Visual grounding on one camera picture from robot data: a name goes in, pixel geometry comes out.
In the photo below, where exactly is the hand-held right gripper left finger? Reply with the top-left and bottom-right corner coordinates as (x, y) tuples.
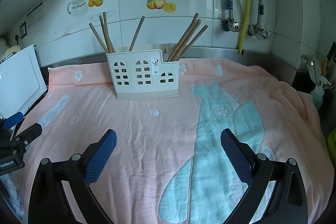
(28, 129), (117, 224)

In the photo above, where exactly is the wooden chopstick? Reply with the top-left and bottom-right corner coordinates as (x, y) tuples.
(99, 15), (114, 54)
(167, 13), (199, 62)
(102, 12), (116, 53)
(177, 25), (208, 60)
(172, 19), (201, 62)
(89, 22), (111, 54)
(128, 16), (146, 52)

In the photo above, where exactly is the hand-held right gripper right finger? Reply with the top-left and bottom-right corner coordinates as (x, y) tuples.
(220, 128), (310, 224)

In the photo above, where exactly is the white round container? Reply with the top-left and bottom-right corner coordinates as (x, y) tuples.
(0, 46), (21, 63)

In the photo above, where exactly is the white plastic utensil holder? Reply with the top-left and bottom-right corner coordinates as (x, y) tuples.
(105, 49), (181, 101)

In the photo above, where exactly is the yellow-green cloth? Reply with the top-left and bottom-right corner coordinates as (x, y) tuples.
(327, 128), (336, 159)

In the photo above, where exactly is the yellow gas pipe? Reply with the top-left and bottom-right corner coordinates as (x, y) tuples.
(238, 0), (256, 55)

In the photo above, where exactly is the pink printed towel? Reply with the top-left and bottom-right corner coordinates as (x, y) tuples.
(16, 57), (322, 224)

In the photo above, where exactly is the metal ladle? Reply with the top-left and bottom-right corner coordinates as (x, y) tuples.
(301, 54), (321, 84)

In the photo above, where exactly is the white wall label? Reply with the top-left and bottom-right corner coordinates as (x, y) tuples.
(26, 1), (44, 29)

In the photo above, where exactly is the white plastic board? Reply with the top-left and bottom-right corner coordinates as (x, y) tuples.
(0, 44), (48, 119)

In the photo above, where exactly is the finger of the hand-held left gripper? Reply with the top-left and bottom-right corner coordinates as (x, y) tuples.
(3, 111), (24, 129)
(14, 123), (43, 147)

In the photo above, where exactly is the person's left hand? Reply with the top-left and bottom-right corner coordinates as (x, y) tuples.
(6, 174), (26, 218)

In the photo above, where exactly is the metal valve with red knob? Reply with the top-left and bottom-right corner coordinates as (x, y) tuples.
(222, 18), (240, 33)

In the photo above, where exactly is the black kitchen utensil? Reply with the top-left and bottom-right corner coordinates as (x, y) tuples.
(329, 42), (336, 67)

